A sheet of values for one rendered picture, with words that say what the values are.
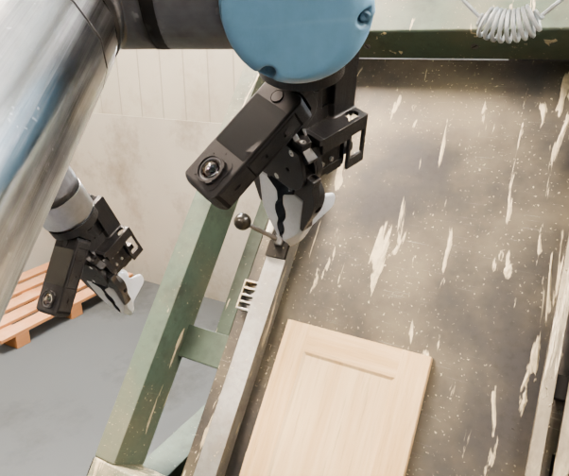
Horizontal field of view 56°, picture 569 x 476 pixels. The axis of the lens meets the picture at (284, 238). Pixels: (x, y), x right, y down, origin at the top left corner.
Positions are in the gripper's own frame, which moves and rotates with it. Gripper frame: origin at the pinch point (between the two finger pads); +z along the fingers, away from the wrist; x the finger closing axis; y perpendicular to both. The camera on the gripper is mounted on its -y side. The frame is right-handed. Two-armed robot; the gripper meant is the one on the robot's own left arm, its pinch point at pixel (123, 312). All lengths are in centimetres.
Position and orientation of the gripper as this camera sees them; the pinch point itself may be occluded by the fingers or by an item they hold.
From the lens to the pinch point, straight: 92.2
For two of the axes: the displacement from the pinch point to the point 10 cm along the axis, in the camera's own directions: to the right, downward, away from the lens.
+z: 2.4, 6.9, 6.8
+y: 4.5, -7.0, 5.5
